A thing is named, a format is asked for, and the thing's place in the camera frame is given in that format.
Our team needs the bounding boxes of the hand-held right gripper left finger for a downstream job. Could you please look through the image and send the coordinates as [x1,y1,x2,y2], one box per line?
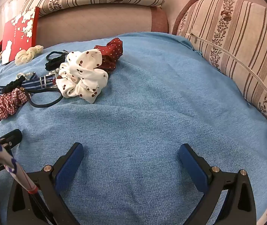
[6,142,84,225]

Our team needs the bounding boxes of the red plaid scrunchie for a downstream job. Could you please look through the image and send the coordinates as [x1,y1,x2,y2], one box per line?
[0,88,32,122]

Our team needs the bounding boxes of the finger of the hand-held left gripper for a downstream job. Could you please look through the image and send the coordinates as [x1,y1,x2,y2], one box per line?
[0,129,23,149]

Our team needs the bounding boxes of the thin black hair tie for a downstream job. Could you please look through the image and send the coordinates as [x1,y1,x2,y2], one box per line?
[46,51,66,62]

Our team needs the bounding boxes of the thin navy headband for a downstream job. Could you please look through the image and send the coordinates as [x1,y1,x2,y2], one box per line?
[26,89,64,108]

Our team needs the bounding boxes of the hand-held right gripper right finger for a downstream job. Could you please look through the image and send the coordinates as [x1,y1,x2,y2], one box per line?
[179,144,257,225]

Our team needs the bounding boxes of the square striped floral cushion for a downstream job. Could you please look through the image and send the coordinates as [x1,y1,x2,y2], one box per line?
[177,0,267,161]

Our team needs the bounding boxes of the red flowered box lid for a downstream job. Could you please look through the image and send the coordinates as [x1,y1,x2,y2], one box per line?
[2,7,40,65]

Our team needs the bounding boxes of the blue blanket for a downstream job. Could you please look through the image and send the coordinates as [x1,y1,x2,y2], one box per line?
[0,31,267,225]

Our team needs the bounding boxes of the pink brown sofa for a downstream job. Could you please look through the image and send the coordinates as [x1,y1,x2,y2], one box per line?
[35,0,267,49]

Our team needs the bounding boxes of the black hair clip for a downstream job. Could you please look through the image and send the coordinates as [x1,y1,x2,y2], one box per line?
[2,77,27,94]

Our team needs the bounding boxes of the red dotted scrunchie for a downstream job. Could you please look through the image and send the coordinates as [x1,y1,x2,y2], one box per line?
[94,38,124,74]

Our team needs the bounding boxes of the cream scrunchie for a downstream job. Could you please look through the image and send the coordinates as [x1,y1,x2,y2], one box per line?
[14,45,44,66]

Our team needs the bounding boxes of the white cherry print scrunchie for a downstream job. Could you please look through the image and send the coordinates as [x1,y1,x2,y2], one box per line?
[56,49,109,104]

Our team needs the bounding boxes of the white blue-striped cable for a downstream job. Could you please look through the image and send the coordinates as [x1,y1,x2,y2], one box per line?
[0,126,55,225]

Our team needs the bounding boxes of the blue striped fabric band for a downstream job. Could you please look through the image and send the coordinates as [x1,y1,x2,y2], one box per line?
[0,73,59,95]

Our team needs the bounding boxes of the pearl bracelet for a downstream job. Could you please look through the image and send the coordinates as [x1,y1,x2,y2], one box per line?
[16,67,61,80]

